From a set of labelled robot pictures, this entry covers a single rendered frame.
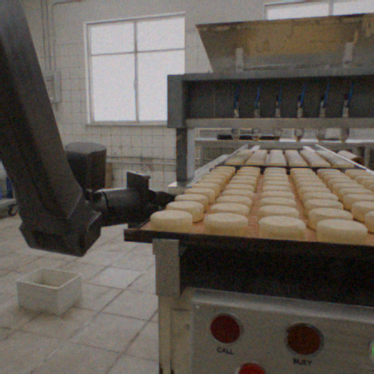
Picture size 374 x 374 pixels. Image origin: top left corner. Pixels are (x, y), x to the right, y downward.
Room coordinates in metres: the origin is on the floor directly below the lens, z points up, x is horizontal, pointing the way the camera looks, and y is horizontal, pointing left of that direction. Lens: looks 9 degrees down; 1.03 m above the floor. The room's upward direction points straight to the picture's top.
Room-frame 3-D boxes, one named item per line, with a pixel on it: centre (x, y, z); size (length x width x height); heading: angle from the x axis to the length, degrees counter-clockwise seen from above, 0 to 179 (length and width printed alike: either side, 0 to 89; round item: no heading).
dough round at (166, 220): (0.42, 0.01, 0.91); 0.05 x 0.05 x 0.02
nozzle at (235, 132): (1.12, -0.16, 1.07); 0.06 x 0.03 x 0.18; 166
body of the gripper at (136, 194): (0.56, 0.09, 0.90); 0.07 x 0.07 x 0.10; 32
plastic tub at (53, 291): (2.00, 0.78, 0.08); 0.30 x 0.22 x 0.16; 69
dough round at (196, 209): (0.48, 0.00, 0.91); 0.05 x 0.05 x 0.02
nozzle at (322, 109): (1.06, -0.40, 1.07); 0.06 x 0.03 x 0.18; 166
